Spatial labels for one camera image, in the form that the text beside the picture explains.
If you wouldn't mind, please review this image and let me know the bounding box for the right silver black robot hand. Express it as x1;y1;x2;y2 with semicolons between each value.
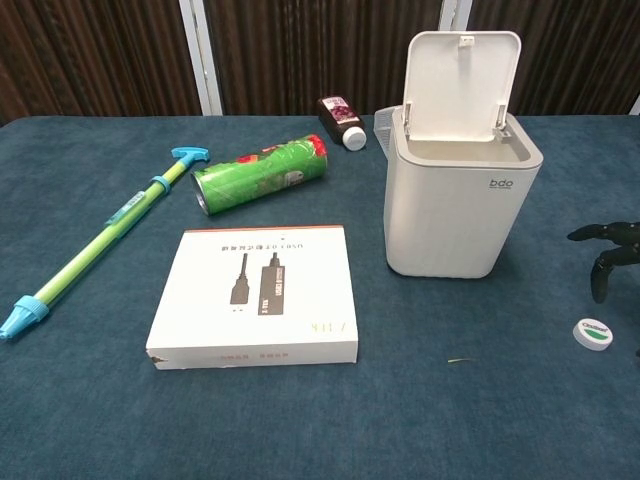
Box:
567;221;640;305

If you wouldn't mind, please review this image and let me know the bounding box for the small white green disc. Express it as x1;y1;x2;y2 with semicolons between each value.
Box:
572;316;615;352

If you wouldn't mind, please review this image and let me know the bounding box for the white lidded bin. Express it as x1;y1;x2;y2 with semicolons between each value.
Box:
384;30;545;279

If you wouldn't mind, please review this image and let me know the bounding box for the dark grape juice bottle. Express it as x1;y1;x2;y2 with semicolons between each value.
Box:
316;96;368;151

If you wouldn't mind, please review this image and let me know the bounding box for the green patterned roll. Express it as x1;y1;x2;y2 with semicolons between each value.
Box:
189;133;330;218

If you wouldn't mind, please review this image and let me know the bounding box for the flat white product box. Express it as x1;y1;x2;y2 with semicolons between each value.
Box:
145;224;360;371

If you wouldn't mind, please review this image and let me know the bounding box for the blue felt table mat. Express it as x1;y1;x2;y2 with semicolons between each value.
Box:
0;114;640;480

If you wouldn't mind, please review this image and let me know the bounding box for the teal green toy water pump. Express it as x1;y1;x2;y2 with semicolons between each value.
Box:
0;146;211;344

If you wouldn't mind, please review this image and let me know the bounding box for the white wire mesh rack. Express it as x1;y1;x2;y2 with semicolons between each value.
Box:
373;107;402;152

